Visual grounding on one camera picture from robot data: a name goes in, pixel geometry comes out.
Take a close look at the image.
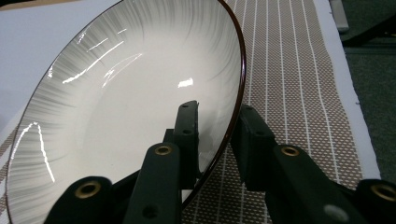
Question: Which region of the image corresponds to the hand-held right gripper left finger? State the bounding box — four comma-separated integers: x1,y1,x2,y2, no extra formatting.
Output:
122,100,201,224

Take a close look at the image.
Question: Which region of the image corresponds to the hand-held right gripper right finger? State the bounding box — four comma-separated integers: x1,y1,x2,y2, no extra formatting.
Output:
230,105,368,224

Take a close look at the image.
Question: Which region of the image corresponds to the white plate with dark rim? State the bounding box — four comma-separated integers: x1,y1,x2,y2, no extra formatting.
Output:
5,0,247,224

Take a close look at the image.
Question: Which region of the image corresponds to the striped brown placemat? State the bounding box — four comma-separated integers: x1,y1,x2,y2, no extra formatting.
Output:
0,0,363,224

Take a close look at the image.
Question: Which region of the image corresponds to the white metal desk frame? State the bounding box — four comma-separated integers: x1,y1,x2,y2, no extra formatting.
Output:
328,0,350,34

